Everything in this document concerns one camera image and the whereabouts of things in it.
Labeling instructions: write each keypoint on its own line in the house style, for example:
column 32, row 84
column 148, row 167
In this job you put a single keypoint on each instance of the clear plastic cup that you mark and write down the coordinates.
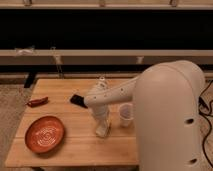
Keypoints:
column 125, row 114

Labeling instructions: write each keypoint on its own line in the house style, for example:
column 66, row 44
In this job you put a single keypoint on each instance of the wooden table board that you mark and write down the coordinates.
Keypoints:
column 80, row 147

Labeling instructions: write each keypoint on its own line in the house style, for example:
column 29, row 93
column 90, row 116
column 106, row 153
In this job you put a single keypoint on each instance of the black stand leg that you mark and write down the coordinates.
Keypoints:
column 30, row 79

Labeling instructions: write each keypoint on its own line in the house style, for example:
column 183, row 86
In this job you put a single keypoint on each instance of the black smartphone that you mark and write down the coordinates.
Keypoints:
column 78, row 100

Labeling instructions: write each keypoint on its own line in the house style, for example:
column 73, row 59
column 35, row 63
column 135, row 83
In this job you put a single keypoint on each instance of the grey horizontal rail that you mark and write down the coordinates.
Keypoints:
column 50, row 57

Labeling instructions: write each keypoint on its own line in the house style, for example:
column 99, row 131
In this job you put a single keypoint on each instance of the small white bottle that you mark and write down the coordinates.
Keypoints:
column 102, row 81

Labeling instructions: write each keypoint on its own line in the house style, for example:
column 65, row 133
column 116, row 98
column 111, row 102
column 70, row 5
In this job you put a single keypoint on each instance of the orange round plate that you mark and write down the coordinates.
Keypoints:
column 44, row 134

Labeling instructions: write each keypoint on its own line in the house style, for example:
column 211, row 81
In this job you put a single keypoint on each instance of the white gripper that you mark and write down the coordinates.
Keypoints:
column 101, row 115

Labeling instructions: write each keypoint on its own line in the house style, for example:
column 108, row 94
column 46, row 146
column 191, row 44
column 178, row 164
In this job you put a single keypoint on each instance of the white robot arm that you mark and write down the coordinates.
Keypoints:
column 165, row 110

